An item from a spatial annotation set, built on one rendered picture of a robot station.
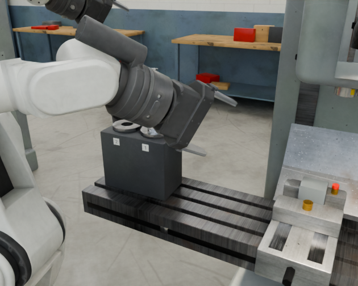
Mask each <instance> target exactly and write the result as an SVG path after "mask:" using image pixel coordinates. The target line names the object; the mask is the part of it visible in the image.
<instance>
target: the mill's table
mask: <svg viewBox="0 0 358 286"><path fill-rule="evenodd" d="M82 199H83V204H84V212H86V213H90V214H91V215H95V216H98V217H100V218H104V219H106V220H109V221H112V222H115V223H117V224H120V225H123V226H126V227H128V228H131V229H135V230H137V231H140V232H143V233H145V234H149V235H152V236H154V237H157V238H160V239H163V240H165V241H168V242H171V243H174V244H177V245H179V246H182V247H185V248H188V249H191V250H194V251H197V252H199V253H202V254H205V255H208V256H211V257H213V258H216V259H219V260H222V261H224V262H227V263H231V264H233V265H236V266H239V267H241V268H245V269H247V270H250V271H253V272H254V271H255V263H256V253H257V248H258V246H259V244H260V242H261V240H262V238H263V236H264V234H265V232H266V230H267V228H268V226H269V224H270V222H271V220H272V211H273V205H274V203H275V200H271V199H267V198H264V197H260V196H256V195H251V194H248V193H245V192H240V191H236V190H232V189H229V188H225V187H221V186H216V185H214V184H210V183H205V182H201V181H198V180H194V179H190V178H186V177H183V176H182V183H181V184H180V185H179V186H178V187H177V189H176V190H175V191H174V192H173V193H172V194H171V195H170V196H169V197H168V198H167V199H166V200H165V201H163V200H159V199H155V198H153V197H149V196H145V195H141V194H137V193H134V192H131V191H126V190H123V189H120V188H116V187H112V186H108V185H106V184H105V177H104V176H103V177H101V178H100V179H98V180H97V181H95V182H94V186H93V185H90V186H88V187H86V188H85V189H84V190H82ZM329 286H358V222H357V221H353V220H349V219H346V218H343V219H342V225H341V228H340V233H339V237H338V243H337V247H336V253H335V259H334V265H333V268H332V274H331V279H330V284H329Z"/></svg>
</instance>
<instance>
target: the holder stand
mask: <svg viewBox="0 0 358 286"><path fill-rule="evenodd" d="M100 133H101V145H102V156H103V168H104V174H105V184H106V185H108V186H112V187H116V188H120V189H123V190H126V191H131V192H134V193H137V194H141V195H145V196H149V197H153V198H155V199H159V200H163V201H165V200H166V199H167V198H168V197H169V196H170V195H171V194H172V193H173V192H174V191H175V190H176V189H177V187H178V186H179V185H180V184H181V183H182V152H178V151H176V150H175V149H174V148H172V147H170V146H168V144H167V143H166V142H165V141H164V135H162V134H159V133H157V132H150V131H148V129H147V128H146V127H143V126H141V125H138V124H135V123H132V122H130V121H127V120H125V119H124V120H118V121H116V122H114V123H113V125H112V126H110V127H108V128H106V129H104V130H102V131H101V132H100Z"/></svg>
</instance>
